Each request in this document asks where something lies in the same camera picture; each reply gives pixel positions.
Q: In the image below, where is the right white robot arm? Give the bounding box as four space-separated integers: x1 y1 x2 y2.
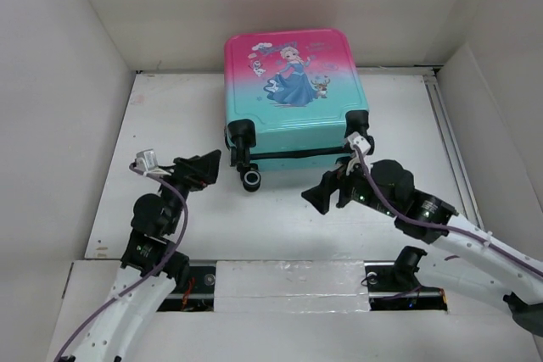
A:
301 159 542 337

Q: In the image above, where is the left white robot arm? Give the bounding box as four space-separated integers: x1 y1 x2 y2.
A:
54 149 221 361

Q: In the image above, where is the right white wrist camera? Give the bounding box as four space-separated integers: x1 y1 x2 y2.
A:
345 132 374 155

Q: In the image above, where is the aluminium frame rail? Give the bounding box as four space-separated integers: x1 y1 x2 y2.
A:
423 70 484 228

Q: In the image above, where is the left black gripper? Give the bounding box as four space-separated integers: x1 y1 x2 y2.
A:
150 149 220 233

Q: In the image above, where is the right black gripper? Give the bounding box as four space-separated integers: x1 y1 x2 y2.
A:
300 154 399 218

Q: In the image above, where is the teal pink suitcase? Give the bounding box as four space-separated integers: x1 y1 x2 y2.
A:
224 29 373 192

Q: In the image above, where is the white foam cover plate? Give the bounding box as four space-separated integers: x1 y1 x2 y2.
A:
214 260 370 314

